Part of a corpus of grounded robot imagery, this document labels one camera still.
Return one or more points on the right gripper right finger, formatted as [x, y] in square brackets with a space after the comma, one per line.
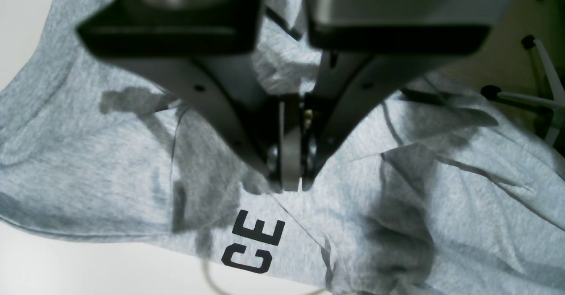
[371, 48]

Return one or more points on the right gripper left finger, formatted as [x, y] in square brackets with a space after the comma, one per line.
[201, 52]

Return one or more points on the grey T-shirt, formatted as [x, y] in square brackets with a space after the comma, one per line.
[434, 193]

